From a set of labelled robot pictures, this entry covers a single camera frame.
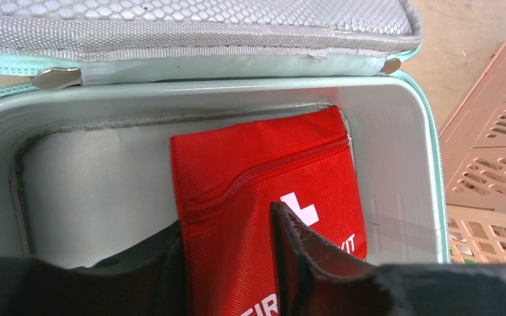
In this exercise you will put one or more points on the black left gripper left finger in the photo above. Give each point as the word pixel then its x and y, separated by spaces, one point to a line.
pixel 146 279

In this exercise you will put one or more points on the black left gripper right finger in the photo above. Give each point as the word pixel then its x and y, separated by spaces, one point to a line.
pixel 315 277

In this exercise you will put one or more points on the red first aid pouch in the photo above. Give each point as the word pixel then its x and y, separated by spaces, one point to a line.
pixel 224 182

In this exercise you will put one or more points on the mint green open case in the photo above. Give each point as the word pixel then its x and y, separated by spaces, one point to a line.
pixel 84 155

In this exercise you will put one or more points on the peach plastic file organizer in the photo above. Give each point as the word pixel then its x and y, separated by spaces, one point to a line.
pixel 473 147

